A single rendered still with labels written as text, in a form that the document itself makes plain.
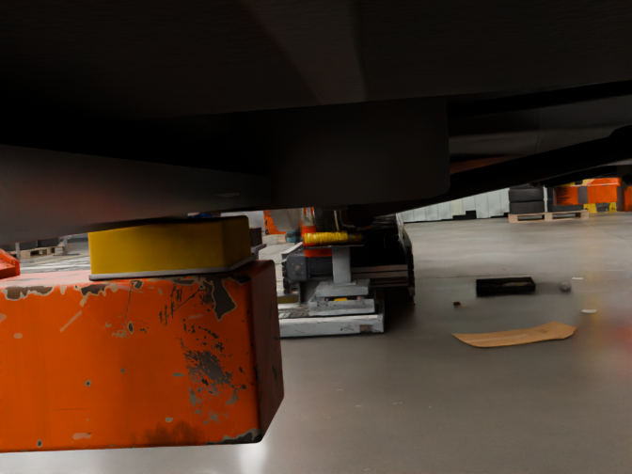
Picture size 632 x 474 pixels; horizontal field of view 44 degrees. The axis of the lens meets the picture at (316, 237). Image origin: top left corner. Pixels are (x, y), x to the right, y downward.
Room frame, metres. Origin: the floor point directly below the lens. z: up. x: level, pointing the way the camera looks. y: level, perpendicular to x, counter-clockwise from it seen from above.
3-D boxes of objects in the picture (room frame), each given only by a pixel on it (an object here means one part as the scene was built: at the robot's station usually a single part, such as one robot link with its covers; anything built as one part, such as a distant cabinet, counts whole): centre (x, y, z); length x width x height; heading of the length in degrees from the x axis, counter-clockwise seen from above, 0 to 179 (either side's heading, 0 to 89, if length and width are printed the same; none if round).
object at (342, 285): (4.52, -0.14, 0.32); 0.40 x 0.30 x 0.28; 174
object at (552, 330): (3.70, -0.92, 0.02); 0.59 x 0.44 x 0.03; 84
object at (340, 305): (4.48, -0.14, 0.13); 0.50 x 0.36 x 0.10; 174
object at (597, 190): (6.71, -2.34, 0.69); 0.52 x 0.17 x 0.35; 84
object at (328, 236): (4.40, -0.06, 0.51); 0.29 x 0.06 x 0.06; 84
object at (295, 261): (4.80, -0.02, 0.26); 0.42 x 0.18 x 0.35; 84
